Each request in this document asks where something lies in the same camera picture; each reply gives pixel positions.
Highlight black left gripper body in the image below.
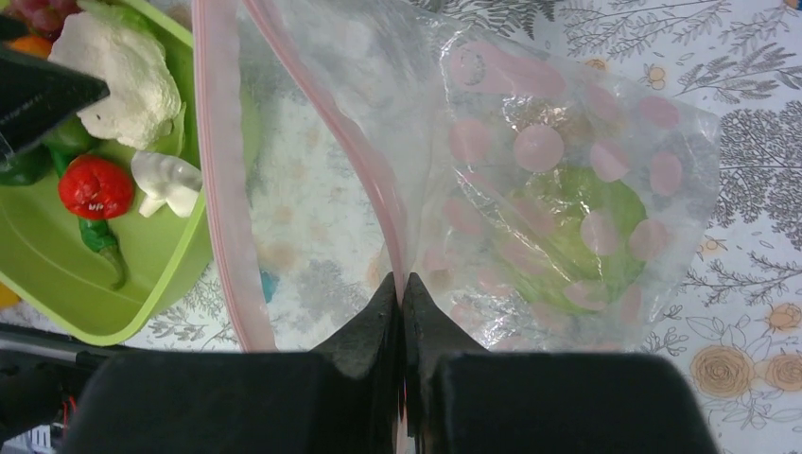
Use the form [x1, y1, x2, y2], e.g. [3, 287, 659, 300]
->
[1, 16, 110, 163]

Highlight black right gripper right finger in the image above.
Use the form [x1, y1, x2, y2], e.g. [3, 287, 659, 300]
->
[401, 272, 487, 453]

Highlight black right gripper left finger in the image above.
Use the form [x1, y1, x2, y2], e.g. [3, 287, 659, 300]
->
[313, 272, 397, 453]

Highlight white cauliflower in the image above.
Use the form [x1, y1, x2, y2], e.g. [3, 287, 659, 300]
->
[48, 1, 186, 153]

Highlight green cabbage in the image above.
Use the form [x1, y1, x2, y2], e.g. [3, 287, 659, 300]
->
[498, 166, 647, 314]

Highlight clear pink zip top bag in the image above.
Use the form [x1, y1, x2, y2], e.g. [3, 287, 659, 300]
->
[191, 1, 720, 351]

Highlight green plastic food tray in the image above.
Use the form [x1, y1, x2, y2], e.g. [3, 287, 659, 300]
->
[0, 0, 265, 348]

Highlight green chili pepper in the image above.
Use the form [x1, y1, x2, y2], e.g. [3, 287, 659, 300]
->
[49, 147, 131, 292]

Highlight dark green avocado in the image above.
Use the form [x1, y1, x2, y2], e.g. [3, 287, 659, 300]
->
[1, 145, 53, 186]

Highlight red grape bunch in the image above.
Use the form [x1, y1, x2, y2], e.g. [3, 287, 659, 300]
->
[1, 0, 82, 42]

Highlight red pepper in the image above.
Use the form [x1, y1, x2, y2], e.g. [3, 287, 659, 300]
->
[58, 154, 134, 220]

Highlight teal small block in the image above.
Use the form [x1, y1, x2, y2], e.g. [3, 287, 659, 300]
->
[259, 270, 279, 304]

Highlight orange small block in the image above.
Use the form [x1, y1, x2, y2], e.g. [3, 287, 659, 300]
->
[0, 283, 21, 310]

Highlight floral patterned table mat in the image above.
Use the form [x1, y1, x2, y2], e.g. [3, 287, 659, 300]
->
[122, 0, 802, 454]

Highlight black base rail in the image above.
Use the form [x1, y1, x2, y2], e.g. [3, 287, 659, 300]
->
[1, 323, 129, 453]

